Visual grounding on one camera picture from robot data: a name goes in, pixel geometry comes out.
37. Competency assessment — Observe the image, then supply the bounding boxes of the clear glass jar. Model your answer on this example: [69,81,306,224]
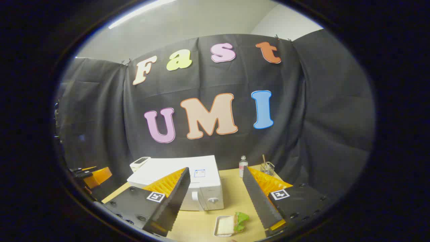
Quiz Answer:
[260,162,275,176]

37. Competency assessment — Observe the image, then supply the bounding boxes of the white device with dark screen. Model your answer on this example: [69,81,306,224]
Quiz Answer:
[130,157,151,172]

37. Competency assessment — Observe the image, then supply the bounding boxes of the white microwave oven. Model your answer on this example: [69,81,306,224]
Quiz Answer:
[127,155,224,211]

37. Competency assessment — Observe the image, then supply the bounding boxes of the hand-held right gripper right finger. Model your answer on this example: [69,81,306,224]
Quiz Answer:
[243,165,328,237]

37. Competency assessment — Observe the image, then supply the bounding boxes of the sandwich with green lettuce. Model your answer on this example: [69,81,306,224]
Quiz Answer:
[218,212,250,236]

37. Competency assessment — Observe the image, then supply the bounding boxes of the white rectangular tray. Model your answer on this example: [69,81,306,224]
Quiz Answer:
[213,215,246,237]

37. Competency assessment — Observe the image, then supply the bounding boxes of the black backdrop cloth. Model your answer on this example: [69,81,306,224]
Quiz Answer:
[55,29,376,202]

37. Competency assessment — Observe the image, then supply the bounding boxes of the small clear bottle pink label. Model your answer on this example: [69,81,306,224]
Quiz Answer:
[239,156,249,178]

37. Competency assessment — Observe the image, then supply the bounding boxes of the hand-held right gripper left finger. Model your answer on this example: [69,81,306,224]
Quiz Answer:
[102,167,191,237]

